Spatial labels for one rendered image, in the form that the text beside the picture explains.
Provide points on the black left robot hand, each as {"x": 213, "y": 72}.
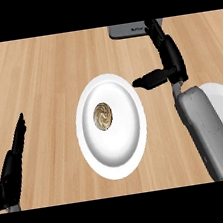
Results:
{"x": 11, "y": 174}

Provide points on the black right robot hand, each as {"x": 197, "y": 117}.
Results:
{"x": 171, "y": 59}

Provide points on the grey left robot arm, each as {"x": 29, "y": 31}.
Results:
{"x": 13, "y": 208}

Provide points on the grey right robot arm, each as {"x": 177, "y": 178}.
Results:
{"x": 206, "y": 133}

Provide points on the brown swirl cupcake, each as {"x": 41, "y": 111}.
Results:
{"x": 102, "y": 116}

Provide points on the white oval plate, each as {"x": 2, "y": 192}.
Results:
{"x": 111, "y": 126}

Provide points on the grey appliance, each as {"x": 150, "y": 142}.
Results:
{"x": 128, "y": 30}

